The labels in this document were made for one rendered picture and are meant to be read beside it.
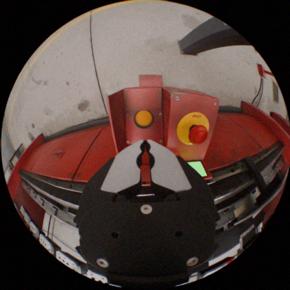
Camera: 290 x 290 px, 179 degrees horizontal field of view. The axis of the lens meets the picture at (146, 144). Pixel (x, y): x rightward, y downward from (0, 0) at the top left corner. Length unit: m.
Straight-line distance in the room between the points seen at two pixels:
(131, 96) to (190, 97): 0.13
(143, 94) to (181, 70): 0.79
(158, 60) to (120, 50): 0.36
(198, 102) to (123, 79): 0.83
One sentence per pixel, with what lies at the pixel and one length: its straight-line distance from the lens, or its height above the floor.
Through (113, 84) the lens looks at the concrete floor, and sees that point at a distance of 0.99.
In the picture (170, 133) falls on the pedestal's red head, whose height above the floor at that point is 0.78.
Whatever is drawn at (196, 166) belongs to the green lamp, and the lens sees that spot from 0.25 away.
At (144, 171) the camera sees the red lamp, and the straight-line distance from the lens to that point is 0.22.
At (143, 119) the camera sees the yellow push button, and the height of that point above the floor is 0.73.
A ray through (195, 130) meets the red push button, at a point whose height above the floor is 0.81.
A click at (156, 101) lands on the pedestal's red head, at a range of 0.25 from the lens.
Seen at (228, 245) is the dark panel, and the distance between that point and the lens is 1.12.
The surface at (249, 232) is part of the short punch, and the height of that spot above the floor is 1.10.
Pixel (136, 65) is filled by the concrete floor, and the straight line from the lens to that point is 0.96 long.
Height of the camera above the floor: 0.95
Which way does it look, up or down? 55 degrees down
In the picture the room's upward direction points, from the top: 179 degrees clockwise
